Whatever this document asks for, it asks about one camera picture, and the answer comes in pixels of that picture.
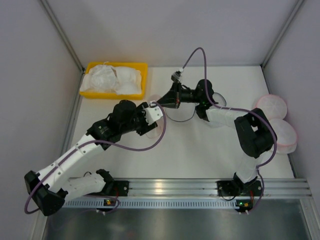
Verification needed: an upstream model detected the pink bra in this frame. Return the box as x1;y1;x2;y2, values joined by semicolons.
146;94;164;139

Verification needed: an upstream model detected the clear mesh laundry bag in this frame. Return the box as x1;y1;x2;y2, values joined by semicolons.
165;92;227;123

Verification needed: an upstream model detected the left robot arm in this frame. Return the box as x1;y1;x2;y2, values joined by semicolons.
24;100;165;216

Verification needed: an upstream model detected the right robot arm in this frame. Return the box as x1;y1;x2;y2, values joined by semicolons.
156;79;277;184

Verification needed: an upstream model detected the white bra in bin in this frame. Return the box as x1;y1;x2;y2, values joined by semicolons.
114;66;142;95
80;64;118;93

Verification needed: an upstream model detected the upper pink-trimmed laundry bag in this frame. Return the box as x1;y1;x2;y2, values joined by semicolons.
254;94;288;120

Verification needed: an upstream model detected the pink-trimmed laundry bag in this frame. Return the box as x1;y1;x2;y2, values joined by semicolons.
254;94;288;120
269;118;298;154

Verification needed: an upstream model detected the lower pink-trimmed laundry bag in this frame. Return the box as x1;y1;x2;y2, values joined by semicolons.
269;118;298;154

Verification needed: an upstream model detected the yellow plastic bin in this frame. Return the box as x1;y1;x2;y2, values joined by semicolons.
79;61;148;100

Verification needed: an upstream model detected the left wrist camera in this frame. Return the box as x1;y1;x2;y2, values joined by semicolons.
144;101;163;125

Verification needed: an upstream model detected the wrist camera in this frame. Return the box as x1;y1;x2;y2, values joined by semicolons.
144;101;163;125
171;70;183;83

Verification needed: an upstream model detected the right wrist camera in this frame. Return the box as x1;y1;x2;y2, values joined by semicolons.
171;70;183;83

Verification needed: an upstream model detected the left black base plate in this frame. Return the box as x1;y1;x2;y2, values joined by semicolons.
94;180;130;197

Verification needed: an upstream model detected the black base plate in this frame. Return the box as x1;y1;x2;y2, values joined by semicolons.
216;179;263;198
94;180;130;197

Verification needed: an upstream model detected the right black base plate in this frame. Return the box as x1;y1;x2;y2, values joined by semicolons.
216;179;263;198

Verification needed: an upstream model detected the slotted white cable duct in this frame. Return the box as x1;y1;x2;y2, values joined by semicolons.
63;197;252;210

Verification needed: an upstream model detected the aluminium front rail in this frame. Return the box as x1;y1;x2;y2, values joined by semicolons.
116;178;312;199

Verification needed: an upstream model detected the right aluminium frame post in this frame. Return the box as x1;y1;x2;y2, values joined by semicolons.
260;0;307;68

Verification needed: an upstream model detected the aluminium frame post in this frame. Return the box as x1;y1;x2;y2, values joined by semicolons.
39;0;85;73
260;0;307;68

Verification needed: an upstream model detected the left aluminium frame post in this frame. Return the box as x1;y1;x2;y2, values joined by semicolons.
39;0;85;73

